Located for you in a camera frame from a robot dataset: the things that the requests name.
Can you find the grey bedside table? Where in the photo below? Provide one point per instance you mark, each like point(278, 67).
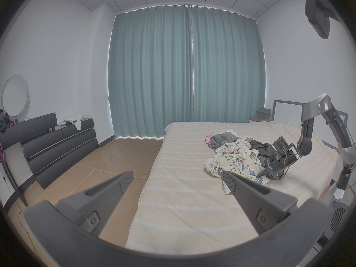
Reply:
point(260, 117)

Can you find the white printed pyjama top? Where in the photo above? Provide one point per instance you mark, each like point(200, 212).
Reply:
point(230, 160)

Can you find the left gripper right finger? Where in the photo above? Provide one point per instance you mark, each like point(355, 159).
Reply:
point(250, 204)

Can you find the round white framed mirror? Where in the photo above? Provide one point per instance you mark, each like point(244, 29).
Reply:
point(15, 99)

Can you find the dark grey dressing table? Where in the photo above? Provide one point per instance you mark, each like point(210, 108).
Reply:
point(27, 126)

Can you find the dark grey chest of drawers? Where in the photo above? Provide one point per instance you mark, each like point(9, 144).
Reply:
point(61, 146)

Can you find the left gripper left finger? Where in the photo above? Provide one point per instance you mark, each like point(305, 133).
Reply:
point(108, 204)

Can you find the bed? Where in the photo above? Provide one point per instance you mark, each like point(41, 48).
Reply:
point(194, 204)

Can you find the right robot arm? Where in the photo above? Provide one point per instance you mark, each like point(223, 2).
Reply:
point(314, 110)

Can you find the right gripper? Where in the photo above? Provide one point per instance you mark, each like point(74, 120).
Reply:
point(275, 167)

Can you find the white garment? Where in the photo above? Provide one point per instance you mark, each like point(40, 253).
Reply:
point(73, 120)

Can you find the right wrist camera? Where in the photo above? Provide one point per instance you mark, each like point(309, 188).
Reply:
point(282, 145)

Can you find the pile of clothes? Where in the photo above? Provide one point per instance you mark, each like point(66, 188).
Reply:
point(219, 138)

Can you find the blue-green curtain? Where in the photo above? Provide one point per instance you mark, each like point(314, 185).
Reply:
point(153, 79)

